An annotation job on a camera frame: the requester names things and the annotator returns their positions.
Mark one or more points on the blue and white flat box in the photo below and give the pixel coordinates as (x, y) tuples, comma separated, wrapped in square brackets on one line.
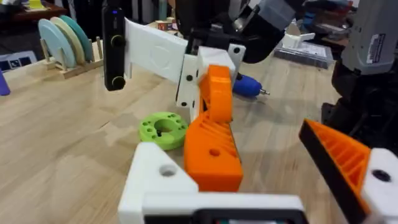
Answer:
[(15, 62)]

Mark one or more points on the wooden plate rack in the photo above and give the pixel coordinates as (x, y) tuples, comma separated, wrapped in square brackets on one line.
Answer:
[(77, 71)]

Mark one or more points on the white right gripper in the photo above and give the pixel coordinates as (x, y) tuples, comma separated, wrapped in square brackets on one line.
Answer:
[(155, 49)]

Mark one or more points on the white orange left gripper right finger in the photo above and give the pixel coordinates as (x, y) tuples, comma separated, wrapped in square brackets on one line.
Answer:
[(348, 161)]

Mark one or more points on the blue electric screwdriver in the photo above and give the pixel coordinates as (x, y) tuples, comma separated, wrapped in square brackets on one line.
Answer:
[(247, 86)]

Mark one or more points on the black upright wrist plate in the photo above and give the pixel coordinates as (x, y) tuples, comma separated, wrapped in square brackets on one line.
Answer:
[(113, 56)]

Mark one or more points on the cream plate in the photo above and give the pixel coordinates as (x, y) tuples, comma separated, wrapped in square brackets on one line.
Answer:
[(73, 39)]

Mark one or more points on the orange ribbed wedge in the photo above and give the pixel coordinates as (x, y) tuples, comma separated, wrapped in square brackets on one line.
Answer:
[(211, 161)]

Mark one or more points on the light blue plate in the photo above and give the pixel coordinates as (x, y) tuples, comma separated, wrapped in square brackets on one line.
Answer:
[(54, 40)]

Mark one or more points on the bare white left gripper left finger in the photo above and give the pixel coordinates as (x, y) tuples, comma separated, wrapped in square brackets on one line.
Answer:
[(152, 183)]

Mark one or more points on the purple cone-shaped object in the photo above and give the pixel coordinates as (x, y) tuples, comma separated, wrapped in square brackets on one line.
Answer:
[(3, 85)]

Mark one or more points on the teal plate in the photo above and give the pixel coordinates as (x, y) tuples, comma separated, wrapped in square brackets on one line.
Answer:
[(82, 35)]

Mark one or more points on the green disc with holes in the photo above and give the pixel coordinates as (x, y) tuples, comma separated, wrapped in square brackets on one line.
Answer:
[(146, 130)]

